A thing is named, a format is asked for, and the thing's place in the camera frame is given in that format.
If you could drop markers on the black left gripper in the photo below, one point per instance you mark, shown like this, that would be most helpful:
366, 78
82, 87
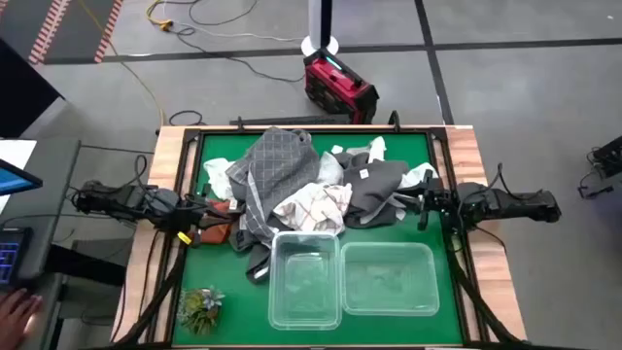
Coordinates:
187, 216

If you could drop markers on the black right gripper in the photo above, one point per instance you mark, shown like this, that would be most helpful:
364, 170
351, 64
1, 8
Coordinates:
442, 201

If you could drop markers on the orange towel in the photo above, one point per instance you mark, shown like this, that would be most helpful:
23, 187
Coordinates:
216, 234

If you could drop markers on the dark grey checked towel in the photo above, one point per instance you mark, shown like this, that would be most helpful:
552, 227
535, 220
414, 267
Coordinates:
282, 165

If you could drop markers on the light grey towel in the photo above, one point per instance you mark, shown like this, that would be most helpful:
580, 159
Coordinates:
330, 170

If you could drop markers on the white red-striped towel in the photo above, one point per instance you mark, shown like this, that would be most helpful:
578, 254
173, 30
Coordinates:
311, 209

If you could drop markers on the clear plastic bin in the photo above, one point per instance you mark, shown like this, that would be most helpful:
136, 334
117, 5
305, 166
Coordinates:
303, 321
389, 306

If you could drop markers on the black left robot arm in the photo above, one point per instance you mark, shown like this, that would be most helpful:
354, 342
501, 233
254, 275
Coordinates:
146, 201

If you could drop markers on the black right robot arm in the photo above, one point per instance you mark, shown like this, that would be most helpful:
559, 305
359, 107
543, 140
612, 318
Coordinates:
510, 204

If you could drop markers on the green table mat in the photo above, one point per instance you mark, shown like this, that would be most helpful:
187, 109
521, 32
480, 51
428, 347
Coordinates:
218, 267

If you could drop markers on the black table clamp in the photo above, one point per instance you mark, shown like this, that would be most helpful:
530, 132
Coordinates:
239, 127
394, 121

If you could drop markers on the small succulent plant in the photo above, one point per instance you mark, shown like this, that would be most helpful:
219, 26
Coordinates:
199, 311

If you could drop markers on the long black bar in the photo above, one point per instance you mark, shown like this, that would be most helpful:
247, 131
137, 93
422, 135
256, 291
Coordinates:
291, 120

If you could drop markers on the red and black toolbox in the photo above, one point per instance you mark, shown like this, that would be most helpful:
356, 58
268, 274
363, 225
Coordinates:
340, 87

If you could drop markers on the black desk crossbar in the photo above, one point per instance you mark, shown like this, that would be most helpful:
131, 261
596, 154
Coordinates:
87, 265

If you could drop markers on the grey desk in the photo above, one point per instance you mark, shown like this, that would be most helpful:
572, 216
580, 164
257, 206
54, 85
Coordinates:
58, 194

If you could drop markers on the white tower fan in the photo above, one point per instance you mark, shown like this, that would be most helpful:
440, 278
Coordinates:
311, 46

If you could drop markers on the computer screen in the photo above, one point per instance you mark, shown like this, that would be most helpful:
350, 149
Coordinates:
17, 179

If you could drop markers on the backlit keyboard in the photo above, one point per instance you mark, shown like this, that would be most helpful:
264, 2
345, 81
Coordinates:
12, 255

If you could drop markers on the black panel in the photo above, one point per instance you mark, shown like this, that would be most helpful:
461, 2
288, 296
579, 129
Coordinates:
24, 97

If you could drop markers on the person's hand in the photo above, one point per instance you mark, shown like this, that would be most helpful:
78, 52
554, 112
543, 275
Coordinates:
17, 321

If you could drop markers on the black diagonal frame strut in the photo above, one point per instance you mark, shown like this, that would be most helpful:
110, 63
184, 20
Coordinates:
154, 291
486, 302

